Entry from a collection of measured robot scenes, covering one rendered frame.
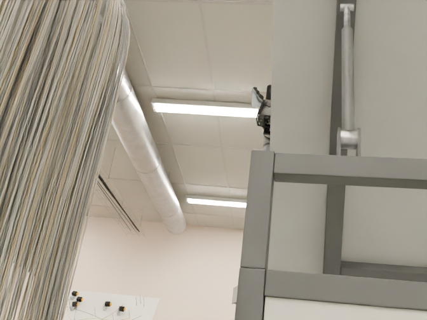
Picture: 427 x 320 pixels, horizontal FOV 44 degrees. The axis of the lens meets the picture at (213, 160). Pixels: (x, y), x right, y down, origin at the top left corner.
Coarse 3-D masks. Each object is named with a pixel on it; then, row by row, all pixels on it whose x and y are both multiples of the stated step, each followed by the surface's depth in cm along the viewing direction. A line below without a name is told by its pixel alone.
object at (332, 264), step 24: (336, 24) 113; (336, 48) 114; (336, 72) 115; (336, 96) 117; (336, 120) 118; (336, 144) 119; (336, 192) 122; (336, 216) 123; (336, 240) 124; (336, 264) 126; (360, 264) 127; (384, 264) 127
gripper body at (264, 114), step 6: (264, 102) 182; (270, 102) 182; (264, 108) 182; (270, 108) 182; (258, 114) 181; (264, 114) 181; (270, 114) 180; (258, 120) 184; (264, 120) 182; (270, 120) 180; (264, 126) 184; (264, 132) 188
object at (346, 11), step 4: (344, 4) 109; (348, 4) 109; (352, 4) 109; (340, 8) 110; (344, 8) 109; (348, 8) 109; (352, 8) 109; (344, 12) 108; (348, 12) 108; (344, 16) 108; (348, 16) 107; (344, 20) 107; (348, 20) 106; (344, 24) 106; (348, 24) 106
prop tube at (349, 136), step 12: (348, 36) 103; (348, 48) 100; (348, 60) 98; (348, 72) 96; (348, 84) 94; (348, 96) 92; (348, 108) 91; (348, 120) 89; (348, 132) 87; (348, 144) 86
